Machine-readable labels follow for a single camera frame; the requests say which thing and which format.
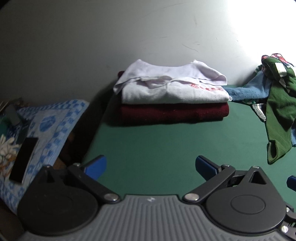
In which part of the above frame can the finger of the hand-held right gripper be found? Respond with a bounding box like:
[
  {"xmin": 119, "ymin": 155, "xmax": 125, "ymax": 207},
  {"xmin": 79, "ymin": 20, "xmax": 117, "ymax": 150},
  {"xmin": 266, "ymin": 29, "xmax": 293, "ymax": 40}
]
[
  {"xmin": 279, "ymin": 203, "xmax": 296, "ymax": 240},
  {"xmin": 286, "ymin": 175, "xmax": 296, "ymax": 190}
]

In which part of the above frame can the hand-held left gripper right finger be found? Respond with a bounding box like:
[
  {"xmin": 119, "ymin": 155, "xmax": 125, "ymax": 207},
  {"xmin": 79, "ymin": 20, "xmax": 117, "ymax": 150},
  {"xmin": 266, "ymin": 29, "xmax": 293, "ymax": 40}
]
[{"xmin": 182, "ymin": 155, "xmax": 271, "ymax": 205}]

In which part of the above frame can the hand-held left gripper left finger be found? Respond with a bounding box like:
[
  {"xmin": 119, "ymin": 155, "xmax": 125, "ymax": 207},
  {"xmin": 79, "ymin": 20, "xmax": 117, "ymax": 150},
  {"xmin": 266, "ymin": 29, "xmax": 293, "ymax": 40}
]
[{"xmin": 34, "ymin": 155, "xmax": 120, "ymax": 205}]

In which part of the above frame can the white T-shirt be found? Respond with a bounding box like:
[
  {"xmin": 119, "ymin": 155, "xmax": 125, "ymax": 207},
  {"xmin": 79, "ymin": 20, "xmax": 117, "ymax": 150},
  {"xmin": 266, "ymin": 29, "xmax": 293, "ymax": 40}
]
[{"xmin": 113, "ymin": 59, "xmax": 233, "ymax": 104}]

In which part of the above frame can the folded dark red sweater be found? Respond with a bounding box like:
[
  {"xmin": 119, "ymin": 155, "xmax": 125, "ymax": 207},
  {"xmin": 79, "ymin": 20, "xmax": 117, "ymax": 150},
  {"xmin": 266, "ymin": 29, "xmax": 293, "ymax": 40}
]
[{"xmin": 110, "ymin": 70, "xmax": 230, "ymax": 127}]

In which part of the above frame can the blue patterned towel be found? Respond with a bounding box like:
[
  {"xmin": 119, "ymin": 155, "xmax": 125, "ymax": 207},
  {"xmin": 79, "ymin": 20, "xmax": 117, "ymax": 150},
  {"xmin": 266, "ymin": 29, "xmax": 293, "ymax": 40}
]
[{"xmin": 0, "ymin": 100, "xmax": 90, "ymax": 214}]

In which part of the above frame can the black smartphone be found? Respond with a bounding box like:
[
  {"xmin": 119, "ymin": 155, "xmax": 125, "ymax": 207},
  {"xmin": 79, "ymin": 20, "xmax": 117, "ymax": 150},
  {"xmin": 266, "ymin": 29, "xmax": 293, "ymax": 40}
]
[{"xmin": 9, "ymin": 137, "xmax": 39, "ymax": 183}]

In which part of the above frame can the light blue knit garment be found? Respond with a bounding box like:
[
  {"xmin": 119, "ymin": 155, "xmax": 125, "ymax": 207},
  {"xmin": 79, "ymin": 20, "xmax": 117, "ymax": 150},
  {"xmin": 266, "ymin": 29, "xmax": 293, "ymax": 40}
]
[{"xmin": 224, "ymin": 71, "xmax": 296, "ymax": 148}]

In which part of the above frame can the green white floral cloth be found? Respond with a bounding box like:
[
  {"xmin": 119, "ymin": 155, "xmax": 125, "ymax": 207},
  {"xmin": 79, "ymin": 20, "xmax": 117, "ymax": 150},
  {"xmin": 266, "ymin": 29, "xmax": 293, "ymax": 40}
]
[{"xmin": 0, "ymin": 116, "xmax": 23, "ymax": 177}]

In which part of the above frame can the dark rectangular device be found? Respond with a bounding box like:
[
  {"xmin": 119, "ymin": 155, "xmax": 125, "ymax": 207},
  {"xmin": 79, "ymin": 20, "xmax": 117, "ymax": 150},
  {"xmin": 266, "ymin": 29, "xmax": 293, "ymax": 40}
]
[{"xmin": 6, "ymin": 104, "xmax": 22, "ymax": 127}]

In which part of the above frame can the green white striped garment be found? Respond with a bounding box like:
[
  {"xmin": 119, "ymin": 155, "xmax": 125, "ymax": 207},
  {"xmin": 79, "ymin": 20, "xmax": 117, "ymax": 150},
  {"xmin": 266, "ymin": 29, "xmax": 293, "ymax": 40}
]
[{"xmin": 252, "ymin": 53, "xmax": 296, "ymax": 122}]

